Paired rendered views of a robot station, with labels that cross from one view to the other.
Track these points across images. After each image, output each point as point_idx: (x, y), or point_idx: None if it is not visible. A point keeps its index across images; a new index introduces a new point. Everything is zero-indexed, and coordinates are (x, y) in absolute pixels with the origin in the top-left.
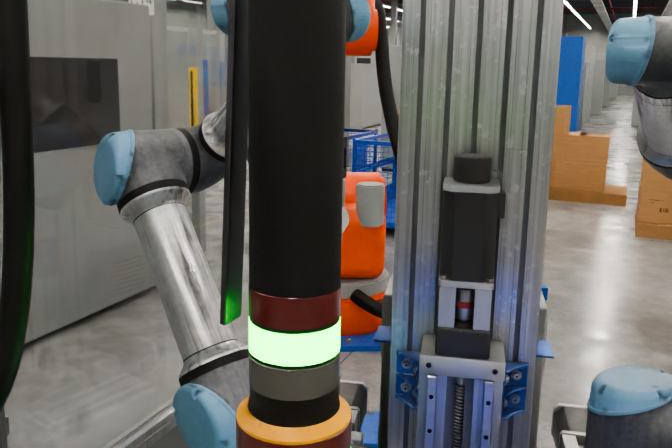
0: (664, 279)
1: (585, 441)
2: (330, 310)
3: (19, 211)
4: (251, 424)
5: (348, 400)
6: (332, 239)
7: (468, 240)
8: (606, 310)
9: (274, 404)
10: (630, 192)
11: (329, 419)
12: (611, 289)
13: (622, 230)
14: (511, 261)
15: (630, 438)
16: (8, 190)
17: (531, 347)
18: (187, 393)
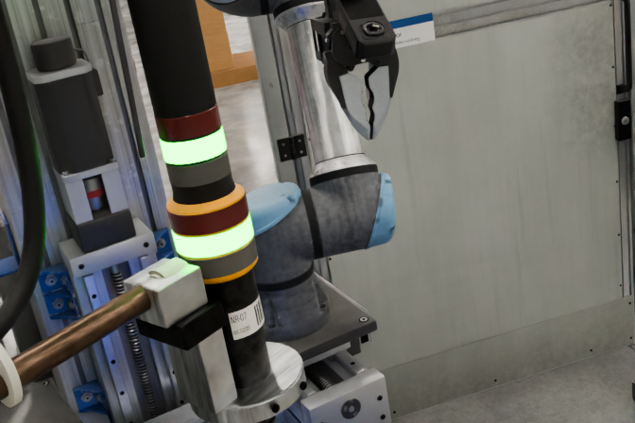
0: None
1: None
2: (219, 115)
3: (24, 106)
4: (194, 209)
5: None
6: (209, 68)
7: (78, 126)
8: (163, 184)
9: (206, 188)
10: (135, 56)
11: (235, 187)
12: (160, 161)
13: (145, 98)
14: (119, 136)
15: (280, 245)
16: (13, 93)
17: (164, 211)
18: None
